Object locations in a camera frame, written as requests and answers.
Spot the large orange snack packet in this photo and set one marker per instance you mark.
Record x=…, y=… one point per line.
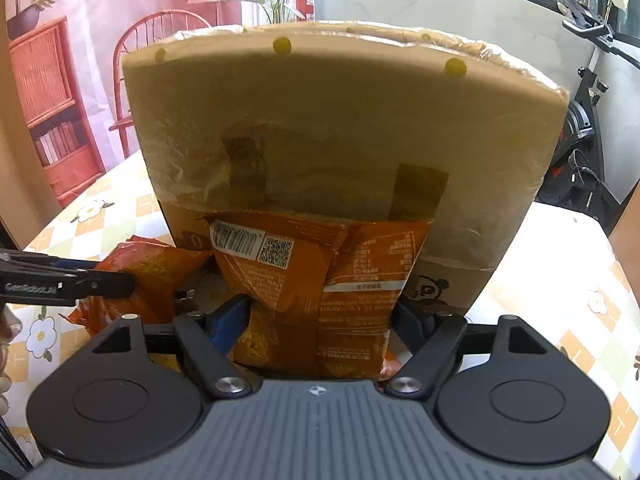
x=310, y=285

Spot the taped cardboard box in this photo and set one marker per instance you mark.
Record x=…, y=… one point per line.
x=340, y=125

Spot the wooden board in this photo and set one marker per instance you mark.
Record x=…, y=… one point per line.
x=627, y=230

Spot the checkered floral tablecloth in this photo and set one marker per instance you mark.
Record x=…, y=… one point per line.
x=575, y=260

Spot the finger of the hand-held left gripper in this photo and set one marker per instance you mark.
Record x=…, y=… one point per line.
x=75, y=263
x=95, y=285

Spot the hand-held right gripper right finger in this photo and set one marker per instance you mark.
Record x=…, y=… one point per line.
x=407, y=325

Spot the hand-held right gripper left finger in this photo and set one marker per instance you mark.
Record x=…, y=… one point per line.
x=227, y=325

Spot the person's left hand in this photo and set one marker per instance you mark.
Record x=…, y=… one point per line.
x=3, y=330

